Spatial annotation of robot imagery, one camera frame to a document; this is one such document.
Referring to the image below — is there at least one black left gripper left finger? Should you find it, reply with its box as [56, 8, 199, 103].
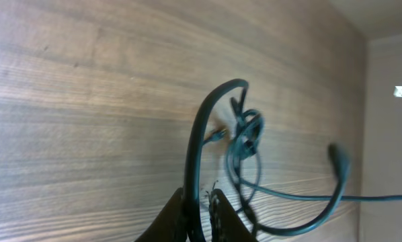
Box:
[135, 188, 188, 242]

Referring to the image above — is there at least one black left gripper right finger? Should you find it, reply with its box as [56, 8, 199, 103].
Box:
[209, 189, 257, 242]

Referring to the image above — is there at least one thick black HDMI cable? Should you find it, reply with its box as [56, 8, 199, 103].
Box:
[182, 78, 352, 242]

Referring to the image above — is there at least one thin black USB cable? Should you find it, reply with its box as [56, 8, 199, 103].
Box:
[202, 97, 402, 216]

